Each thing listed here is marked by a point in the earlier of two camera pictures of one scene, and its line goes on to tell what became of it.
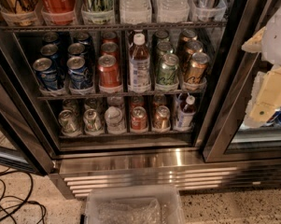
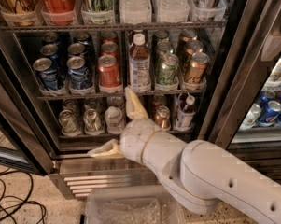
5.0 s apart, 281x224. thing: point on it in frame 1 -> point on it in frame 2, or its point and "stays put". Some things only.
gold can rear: (189, 35) stays put
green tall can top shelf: (100, 8) stays put
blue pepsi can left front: (46, 72) stays put
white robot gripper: (277, 39) -> (134, 139)
